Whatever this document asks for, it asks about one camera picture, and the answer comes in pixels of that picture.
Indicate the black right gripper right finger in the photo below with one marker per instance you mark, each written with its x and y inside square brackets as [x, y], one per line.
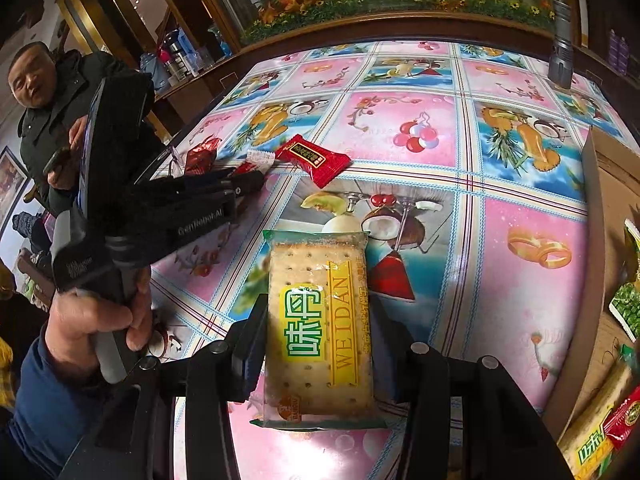
[405, 370]

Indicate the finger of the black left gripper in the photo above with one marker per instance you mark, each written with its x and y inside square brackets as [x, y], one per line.
[202, 212]
[178, 189]

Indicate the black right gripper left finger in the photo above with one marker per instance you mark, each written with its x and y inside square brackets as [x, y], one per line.
[242, 363]

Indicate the white and red snack packet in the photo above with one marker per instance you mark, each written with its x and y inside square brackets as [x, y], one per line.
[256, 161]

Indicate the green Weidan cracker pack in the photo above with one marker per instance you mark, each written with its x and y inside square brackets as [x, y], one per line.
[318, 363]

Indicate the red rectangular snack packet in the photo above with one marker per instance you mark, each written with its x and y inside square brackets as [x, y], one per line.
[321, 165]

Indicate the red snack bag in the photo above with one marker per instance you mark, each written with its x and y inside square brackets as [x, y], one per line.
[621, 422]

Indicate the green pea snack packet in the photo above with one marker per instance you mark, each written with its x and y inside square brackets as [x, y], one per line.
[625, 304]

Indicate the blue sleeve forearm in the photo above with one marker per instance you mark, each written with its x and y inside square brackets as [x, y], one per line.
[52, 413]

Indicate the dark red foil candy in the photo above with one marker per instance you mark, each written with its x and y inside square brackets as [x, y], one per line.
[201, 158]

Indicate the wooden sideboard cabinet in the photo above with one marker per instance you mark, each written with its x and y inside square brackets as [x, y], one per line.
[187, 102]

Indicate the bystander in dark jacket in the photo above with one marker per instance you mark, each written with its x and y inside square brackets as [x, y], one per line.
[56, 96]

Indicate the yellow cracker pack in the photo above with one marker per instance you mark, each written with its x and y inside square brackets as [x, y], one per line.
[585, 446]

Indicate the colourful fruit print tablecloth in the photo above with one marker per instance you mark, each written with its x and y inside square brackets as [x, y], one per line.
[466, 174]

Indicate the cardboard box tray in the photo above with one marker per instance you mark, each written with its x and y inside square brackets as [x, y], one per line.
[612, 188]

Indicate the grey flashlight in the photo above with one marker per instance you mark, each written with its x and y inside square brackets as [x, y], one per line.
[560, 68]

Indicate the purple bottles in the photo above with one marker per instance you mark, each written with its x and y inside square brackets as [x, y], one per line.
[618, 52]

